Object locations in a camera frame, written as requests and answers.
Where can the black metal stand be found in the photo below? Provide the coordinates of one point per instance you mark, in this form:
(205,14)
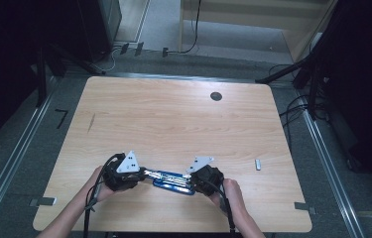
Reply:
(41,79)
(312,72)

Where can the light wooden shelf unit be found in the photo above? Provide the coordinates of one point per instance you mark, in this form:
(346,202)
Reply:
(239,20)

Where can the black cabinet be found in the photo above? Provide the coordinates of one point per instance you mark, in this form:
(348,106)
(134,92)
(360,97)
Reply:
(100,26)

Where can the black round table grommet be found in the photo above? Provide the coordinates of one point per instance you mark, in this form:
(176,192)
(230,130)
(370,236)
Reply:
(216,96)

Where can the grey table side bracket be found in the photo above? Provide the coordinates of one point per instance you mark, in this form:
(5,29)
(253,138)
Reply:
(43,201)
(304,207)

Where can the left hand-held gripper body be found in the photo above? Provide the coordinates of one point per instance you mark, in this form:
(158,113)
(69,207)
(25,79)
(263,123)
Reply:
(124,172)

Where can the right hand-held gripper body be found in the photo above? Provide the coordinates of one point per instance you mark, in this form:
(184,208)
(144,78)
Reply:
(208,178)

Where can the person's left hand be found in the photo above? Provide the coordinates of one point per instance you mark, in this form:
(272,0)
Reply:
(100,190)

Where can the person's right hand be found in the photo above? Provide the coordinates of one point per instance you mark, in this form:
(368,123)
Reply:
(231,195)

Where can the blue stapler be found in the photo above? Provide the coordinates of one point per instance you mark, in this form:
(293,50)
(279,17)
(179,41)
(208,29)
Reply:
(173,185)

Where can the silver staple strip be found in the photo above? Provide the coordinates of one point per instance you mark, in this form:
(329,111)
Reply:
(258,164)

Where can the silver floor rail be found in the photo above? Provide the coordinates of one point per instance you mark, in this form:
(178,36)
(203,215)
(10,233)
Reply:
(330,172)
(11,158)

